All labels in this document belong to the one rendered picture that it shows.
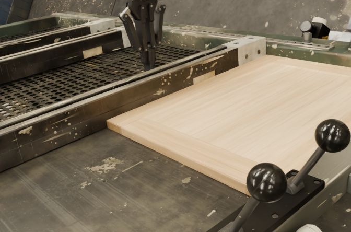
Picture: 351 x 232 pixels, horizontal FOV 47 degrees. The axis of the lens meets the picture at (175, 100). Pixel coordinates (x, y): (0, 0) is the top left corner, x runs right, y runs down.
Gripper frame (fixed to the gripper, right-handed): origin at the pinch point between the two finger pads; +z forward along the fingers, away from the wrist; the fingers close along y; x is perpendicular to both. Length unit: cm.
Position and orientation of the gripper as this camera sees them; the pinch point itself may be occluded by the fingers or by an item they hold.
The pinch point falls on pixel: (149, 62)
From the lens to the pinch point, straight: 101.5
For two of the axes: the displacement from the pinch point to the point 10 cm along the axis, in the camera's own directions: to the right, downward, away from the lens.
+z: 0.9, 9.2, 3.8
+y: -7.4, 3.1, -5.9
